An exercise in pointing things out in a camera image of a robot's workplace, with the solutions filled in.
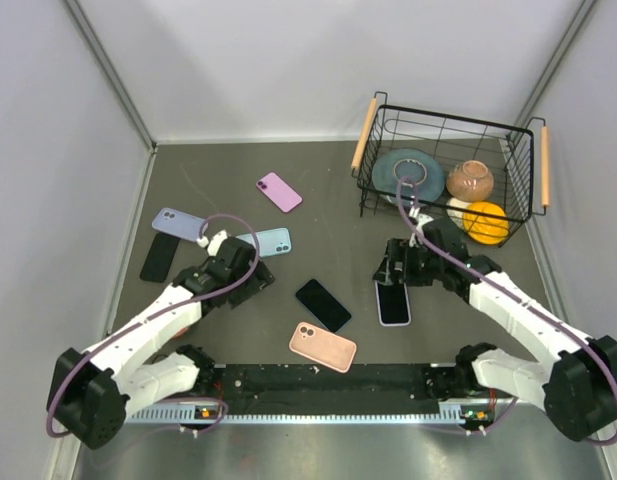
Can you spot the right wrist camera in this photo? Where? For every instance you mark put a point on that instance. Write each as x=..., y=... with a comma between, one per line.
x=419, y=220

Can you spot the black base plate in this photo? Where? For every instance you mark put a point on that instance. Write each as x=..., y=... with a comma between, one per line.
x=313, y=389

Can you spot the magenta phone case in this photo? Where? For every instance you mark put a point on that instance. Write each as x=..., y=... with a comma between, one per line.
x=281, y=194

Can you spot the black wire basket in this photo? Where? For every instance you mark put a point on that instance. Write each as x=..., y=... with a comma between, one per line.
x=517, y=156

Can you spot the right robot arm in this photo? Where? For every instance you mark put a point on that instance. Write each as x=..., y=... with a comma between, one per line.
x=572, y=377

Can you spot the brown ceramic bowl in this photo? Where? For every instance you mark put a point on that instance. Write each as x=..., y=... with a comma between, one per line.
x=470, y=181

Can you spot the white small dish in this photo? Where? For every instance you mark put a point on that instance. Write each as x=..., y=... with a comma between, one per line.
x=455, y=210

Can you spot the pink phone case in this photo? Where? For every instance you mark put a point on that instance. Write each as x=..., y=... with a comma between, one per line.
x=323, y=347

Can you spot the dark blue phone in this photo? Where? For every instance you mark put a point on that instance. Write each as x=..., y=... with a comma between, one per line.
x=323, y=306

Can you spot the light blue phone case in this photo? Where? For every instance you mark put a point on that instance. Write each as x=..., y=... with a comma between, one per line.
x=274, y=242

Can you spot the lavender case at left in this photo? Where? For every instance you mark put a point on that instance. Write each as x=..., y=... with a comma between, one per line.
x=178, y=224

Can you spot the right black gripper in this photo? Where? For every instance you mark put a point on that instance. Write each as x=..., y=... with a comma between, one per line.
x=398, y=250

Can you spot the yellow bowl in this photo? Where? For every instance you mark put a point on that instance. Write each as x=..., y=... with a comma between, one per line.
x=486, y=223

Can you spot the black phone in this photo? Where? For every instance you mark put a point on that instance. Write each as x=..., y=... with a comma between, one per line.
x=393, y=302
x=159, y=258

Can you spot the blue ceramic plate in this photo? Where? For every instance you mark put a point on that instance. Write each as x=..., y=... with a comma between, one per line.
x=403, y=173

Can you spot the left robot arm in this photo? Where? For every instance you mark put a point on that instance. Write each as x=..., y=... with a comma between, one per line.
x=93, y=392

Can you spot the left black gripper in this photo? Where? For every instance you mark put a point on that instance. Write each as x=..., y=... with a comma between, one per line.
x=258, y=279

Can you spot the white slotted cable duct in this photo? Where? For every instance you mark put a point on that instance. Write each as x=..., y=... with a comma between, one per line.
x=190, y=414

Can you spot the red patterned bowl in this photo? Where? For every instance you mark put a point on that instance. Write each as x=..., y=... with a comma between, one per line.
x=182, y=332

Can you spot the lavender phone case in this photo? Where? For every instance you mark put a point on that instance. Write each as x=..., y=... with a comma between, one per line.
x=378, y=310

